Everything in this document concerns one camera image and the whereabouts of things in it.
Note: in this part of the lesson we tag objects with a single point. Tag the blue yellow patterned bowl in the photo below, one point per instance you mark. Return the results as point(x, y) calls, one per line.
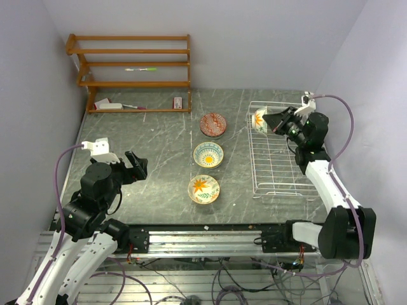
point(208, 155)

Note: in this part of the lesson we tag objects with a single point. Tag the white wire dish rack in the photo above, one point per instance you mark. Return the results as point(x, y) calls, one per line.
point(274, 171)

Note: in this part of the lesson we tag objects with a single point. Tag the small red white box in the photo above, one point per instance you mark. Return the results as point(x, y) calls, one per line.
point(177, 103)

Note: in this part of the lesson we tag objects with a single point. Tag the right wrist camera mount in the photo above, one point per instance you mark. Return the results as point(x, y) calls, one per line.
point(307, 105)

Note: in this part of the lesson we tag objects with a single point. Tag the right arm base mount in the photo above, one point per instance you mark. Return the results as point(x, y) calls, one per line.
point(278, 237)

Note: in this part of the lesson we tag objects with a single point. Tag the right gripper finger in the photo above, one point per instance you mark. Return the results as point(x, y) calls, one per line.
point(289, 111)
point(275, 122)

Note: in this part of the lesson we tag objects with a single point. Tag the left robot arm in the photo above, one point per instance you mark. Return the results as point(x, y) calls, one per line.
point(84, 236)

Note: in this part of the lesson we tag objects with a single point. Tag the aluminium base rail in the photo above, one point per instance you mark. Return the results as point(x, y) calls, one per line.
point(163, 244)

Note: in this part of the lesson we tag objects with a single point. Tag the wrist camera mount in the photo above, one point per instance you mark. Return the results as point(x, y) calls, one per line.
point(100, 151)
point(307, 105)

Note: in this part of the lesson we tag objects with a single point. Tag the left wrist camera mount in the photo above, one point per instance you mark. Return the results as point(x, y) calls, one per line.
point(100, 151)

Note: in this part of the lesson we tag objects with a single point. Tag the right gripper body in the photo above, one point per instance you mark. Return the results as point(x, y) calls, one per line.
point(293, 127)

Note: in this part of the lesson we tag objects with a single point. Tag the green white pen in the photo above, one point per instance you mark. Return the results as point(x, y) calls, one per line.
point(149, 69)

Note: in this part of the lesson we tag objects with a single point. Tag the pink white pen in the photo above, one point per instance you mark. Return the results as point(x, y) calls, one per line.
point(134, 107)

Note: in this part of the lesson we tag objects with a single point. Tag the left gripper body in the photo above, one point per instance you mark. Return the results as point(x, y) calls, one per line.
point(123, 174)

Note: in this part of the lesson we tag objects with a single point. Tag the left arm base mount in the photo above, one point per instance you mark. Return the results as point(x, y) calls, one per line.
point(138, 241)

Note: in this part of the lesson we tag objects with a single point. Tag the orange flower bowl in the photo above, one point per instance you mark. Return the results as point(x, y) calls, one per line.
point(203, 189)
point(258, 123)

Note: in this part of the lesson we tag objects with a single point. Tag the red patterned bowl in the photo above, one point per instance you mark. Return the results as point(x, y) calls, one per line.
point(213, 125)

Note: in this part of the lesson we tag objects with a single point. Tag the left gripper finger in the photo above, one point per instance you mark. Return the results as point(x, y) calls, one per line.
point(131, 157)
point(140, 167)

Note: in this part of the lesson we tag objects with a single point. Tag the wooden shelf rack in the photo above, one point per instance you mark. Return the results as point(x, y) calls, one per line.
point(86, 79)

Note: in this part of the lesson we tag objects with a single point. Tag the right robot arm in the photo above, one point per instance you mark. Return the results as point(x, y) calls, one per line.
point(348, 231)

